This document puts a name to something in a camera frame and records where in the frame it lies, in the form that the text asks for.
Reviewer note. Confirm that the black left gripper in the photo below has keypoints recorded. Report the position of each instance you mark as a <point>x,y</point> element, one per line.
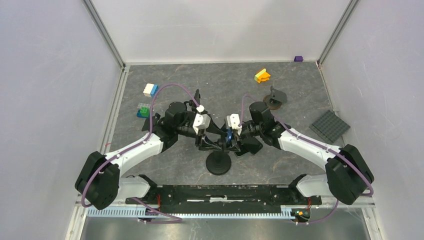
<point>206,144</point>

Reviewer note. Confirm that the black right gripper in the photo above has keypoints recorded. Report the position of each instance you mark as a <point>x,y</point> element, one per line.
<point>238,138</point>

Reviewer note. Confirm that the dark blue edged phone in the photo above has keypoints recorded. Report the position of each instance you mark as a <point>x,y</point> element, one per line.
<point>229,136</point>

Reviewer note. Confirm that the black phone stand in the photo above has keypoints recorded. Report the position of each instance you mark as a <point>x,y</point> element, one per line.
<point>218,162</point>

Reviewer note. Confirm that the black phone light blue edge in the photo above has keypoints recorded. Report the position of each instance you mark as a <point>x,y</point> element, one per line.
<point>197,98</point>

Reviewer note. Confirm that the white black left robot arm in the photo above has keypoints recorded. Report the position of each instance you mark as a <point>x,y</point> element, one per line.
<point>100,181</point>

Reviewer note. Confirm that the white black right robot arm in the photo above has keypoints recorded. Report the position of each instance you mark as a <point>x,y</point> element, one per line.
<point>347,176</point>

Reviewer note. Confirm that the dark grey phone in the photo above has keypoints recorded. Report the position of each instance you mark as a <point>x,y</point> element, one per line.
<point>252,145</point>

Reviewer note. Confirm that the black folding desk stand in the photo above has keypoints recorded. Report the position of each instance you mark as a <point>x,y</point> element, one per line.
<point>155,119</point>

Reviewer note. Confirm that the yellow orange toy block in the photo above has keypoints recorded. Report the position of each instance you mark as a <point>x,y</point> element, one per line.
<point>262,76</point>

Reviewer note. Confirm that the green blue toy bricks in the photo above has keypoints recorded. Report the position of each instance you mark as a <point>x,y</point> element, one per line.
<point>143,110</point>

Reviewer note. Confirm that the white blue toy block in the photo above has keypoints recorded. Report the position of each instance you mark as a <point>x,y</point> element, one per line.
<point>150,90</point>

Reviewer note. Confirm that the grey studded baseplate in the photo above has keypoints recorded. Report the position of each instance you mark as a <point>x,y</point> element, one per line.
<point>329,127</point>

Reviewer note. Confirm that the purple small block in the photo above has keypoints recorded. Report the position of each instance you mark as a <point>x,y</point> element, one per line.
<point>298,58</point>

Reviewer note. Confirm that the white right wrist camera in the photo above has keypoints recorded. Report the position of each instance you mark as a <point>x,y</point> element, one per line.
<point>233,122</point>

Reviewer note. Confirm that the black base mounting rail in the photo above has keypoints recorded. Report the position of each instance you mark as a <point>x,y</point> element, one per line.
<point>225,199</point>

